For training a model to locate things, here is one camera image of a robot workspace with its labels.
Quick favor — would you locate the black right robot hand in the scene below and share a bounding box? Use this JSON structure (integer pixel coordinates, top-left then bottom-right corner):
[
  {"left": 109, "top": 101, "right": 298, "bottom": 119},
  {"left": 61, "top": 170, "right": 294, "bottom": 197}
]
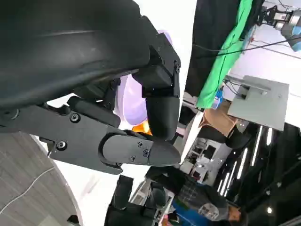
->
[{"left": 104, "top": 174, "right": 176, "bottom": 226}]

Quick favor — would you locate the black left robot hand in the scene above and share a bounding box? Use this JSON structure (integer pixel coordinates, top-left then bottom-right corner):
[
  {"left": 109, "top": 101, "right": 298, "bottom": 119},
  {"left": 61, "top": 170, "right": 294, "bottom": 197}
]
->
[{"left": 0, "top": 0, "right": 182, "bottom": 175}]

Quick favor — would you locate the orange white toy bread roll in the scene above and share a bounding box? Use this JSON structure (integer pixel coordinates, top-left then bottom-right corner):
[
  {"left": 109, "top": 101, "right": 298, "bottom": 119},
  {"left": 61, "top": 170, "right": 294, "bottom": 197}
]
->
[{"left": 131, "top": 121, "right": 152, "bottom": 137}]

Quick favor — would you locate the lilac plate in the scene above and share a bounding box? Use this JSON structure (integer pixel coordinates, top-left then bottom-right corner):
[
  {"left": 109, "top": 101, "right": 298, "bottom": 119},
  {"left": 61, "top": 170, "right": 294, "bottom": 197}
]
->
[{"left": 112, "top": 29, "right": 174, "bottom": 129}]

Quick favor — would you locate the person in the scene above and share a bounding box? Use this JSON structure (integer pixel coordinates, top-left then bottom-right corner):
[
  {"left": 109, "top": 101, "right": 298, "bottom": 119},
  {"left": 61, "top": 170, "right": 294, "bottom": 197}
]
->
[{"left": 174, "top": 181, "right": 249, "bottom": 226}]

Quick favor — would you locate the brown cardboard box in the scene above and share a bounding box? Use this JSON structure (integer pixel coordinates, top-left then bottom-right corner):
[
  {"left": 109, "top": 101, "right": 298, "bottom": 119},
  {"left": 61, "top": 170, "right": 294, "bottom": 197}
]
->
[{"left": 198, "top": 101, "right": 238, "bottom": 137}]

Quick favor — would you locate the black backdrop cloth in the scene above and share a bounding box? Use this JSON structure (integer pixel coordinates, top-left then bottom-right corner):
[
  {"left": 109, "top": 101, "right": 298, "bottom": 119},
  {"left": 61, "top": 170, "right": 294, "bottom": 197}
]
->
[{"left": 185, "top": 0, "right": 265, "bottom": 98}]

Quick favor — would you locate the green cloth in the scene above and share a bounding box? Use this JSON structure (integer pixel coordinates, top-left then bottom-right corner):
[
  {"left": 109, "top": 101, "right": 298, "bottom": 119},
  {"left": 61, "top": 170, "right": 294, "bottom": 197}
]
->
[{"left": 196, "top": 0, "right": 254, "bottom": 109}]

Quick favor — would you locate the grey metal box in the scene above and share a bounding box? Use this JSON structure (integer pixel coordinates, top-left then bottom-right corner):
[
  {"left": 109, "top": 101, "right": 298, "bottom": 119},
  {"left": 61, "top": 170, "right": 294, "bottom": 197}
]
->
[{"left": 227, "top": 75, "right": 290, "bottom": 131}]

